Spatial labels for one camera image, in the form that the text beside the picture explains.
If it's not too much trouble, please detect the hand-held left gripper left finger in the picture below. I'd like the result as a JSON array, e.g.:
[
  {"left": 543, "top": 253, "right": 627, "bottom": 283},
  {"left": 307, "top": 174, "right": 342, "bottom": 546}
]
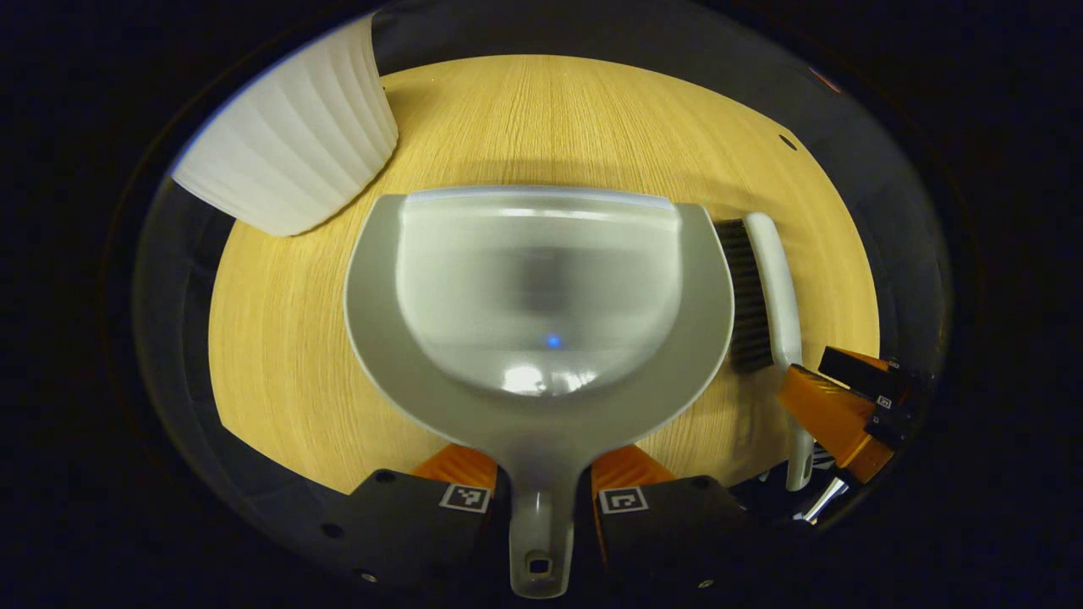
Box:
[{"left": 317, "top": 443, "right": 510, "bottom": 586}]

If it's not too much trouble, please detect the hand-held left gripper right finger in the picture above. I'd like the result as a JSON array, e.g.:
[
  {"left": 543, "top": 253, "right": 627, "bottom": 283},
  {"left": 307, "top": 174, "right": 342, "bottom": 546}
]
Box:
[{"left": 586, "top": 443, "right": 756, "bottom": 590}]

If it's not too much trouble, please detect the small grey broom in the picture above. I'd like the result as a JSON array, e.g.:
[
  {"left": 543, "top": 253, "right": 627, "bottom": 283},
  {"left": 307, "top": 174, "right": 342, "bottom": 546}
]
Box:
[{"left": 714, "top": 211, "right": 818, "bottom": 493}]

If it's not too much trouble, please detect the grey plastic dustpan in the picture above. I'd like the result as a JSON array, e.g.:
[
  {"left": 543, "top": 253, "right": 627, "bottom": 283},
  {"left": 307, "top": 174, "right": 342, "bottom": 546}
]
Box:
[{"left": 344, "top": 185, "right": 736, "bottom": 600}]

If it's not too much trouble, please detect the white ribbed garbage bin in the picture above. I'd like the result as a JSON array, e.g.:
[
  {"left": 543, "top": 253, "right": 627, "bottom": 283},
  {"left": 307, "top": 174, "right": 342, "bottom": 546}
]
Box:
[{"left": 171, "top": 15, "right": 400, "bottom": 238}]

